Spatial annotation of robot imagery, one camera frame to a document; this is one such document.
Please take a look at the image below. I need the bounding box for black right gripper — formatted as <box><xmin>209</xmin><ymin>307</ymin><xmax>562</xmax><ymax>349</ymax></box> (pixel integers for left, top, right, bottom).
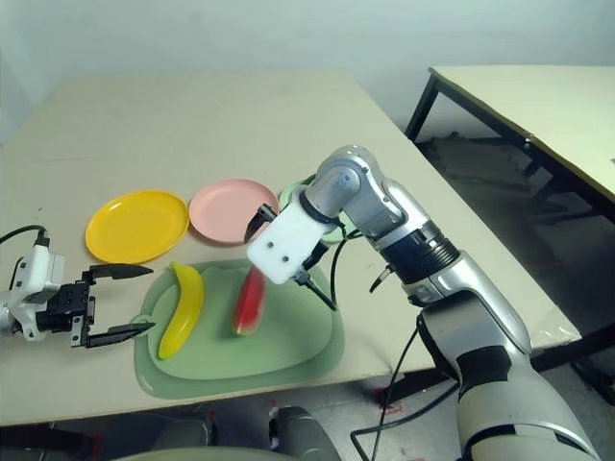
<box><xmin>243</xmin><ymin>203</ymin><xmax>331</xmax><ymax>270</ymax></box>

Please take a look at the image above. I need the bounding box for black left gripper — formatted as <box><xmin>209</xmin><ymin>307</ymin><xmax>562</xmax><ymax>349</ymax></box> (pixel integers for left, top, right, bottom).
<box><xmin>36</xmin><ymin>262</ymin><xmax>157</xmax><ymax>350</ymax></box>

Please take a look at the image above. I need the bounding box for yellow toy banana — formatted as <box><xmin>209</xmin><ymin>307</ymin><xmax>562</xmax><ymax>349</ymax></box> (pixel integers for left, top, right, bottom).
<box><xmin>157</xmin><ymin>261</ymin><xmax>206</xmax><ymax>361</ymax></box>

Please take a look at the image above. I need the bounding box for toy watermelon slice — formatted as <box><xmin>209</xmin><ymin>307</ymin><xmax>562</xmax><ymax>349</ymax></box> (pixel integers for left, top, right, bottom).
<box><xmin>232</xmin><ymin>266</ymin><xmax>267</xmax><ymax>337</ymax></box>

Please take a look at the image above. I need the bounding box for mint green plastic plate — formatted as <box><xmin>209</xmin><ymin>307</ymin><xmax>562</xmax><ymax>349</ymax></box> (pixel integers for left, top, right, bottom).
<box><xmin>278</xmin><ymin>175</ymin><xmax>350</xmax><ymax>245</ymax></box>

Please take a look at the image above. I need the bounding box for pink plastic plate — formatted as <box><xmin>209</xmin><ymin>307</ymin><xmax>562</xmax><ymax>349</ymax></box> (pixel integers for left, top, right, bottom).
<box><xmin>188</xmin><ymin>178</ymin><xmax>282</xmax><ymax>249</ymax></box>

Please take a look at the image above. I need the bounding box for yellow plastic plate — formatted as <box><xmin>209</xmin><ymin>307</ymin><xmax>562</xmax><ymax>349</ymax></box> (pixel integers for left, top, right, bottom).
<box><xmin>85</xmin><ymin>190</ymin><xmax>189</xmax><ymax>266</ymax></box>

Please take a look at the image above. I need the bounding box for light green cutting board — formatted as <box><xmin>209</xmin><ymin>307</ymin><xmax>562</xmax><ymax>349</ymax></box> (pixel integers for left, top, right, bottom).
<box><xmin>152</xmin><ymin>258</ymin><xmax>335</xmax><ymax>381</ymax></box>

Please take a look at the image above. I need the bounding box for grey robot left leg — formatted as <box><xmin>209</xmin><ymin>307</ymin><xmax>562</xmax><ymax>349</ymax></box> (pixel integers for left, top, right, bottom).
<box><xmin>153</xmin><ymin>417</ymin><xmax>215</xmax><ymax>452</ymax></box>

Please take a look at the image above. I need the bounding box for black table leg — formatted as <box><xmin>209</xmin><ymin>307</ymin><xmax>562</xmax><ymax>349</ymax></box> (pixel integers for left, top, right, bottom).
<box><xmin>379</xmin><ymin>367</ymin><xmax>451</xmax><ymax>409</ymax></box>
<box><xmin>0</xmin><ymin>422</ymin><xmax>92</xmax><ymax>455</ymax></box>

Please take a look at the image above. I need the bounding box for pale robot torso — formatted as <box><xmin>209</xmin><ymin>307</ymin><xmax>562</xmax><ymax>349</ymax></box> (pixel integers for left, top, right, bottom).
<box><xmin>110</xmin><ymin>446</ymin><xmax>270</xmax><ymax>461</ymax></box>

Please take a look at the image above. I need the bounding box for dark robot right leg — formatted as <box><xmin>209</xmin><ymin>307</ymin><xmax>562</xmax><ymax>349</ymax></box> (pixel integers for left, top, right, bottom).
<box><xmin>268</xmin><ymin>405</ymin><xmax>337</xmax><ymax>461</ymax></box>

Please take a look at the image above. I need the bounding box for clear plastic film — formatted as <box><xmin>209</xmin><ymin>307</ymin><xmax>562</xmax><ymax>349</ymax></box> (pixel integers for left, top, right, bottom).
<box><xmin>532</xmin><ymin>319</ymin><xmax>580</xmax><ymax>354</ymax></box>

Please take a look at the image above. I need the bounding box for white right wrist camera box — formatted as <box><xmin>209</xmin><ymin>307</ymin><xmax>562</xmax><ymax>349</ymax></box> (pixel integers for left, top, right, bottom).
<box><xmin>246</xmin><ymin>200</ymin><xmax>329</xmax><ymax>285</ymax></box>

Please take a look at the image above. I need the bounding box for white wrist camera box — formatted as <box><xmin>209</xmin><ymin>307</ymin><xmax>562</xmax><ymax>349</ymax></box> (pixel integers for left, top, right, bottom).
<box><xmin>246</xmin><ymin>200</ymin><xmax>329</xmax><ymax>285</ymax></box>
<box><xmin>9</xmin><ymin>244</ymin><xmax>66</xmax><ymax>308</ymax></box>

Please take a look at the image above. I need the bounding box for green mat with ring handle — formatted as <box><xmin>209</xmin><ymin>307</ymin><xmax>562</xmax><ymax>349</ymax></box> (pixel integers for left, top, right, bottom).
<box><xmin>132</xmin><ymin>257</ymin><xmax>346</xmax><ymax>400</ymax></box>

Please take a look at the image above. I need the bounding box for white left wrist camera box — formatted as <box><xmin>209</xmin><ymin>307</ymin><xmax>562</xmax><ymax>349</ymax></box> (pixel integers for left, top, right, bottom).
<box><xmin>9</xmin><ymin>244</ymin><xmax>66</xmax><ymax>308</ymax></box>

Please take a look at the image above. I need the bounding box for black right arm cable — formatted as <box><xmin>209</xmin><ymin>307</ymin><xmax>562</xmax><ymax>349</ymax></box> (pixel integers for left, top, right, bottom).
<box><xmin>291</xmin><ymin>220</ymin><xmax>462</xmax><ymax>461</ymax></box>

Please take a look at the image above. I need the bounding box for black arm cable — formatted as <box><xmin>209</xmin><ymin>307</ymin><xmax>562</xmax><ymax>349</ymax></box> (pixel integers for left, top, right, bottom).
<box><xmin>0</xmin><ymin>225</ymin><xmax>52</xmax><ymax>251</ymax></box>
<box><xmin>291</xmin><ymin>220</ymin><xmax>462</xmax><ymax>461</ymax></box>

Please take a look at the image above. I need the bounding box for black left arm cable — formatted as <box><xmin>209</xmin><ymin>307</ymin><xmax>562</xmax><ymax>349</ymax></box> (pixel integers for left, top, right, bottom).
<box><xmin>0</xmin><ymin>225</ymin><xmax>52</xmax><ymax>251</ymax></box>

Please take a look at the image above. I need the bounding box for cream side table black frame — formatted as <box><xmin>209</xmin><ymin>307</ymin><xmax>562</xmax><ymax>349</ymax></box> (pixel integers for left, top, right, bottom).
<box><xmin>406</xmin><ymin>65</ymin><xmax>615</xmax><ymax>400</ymax></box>

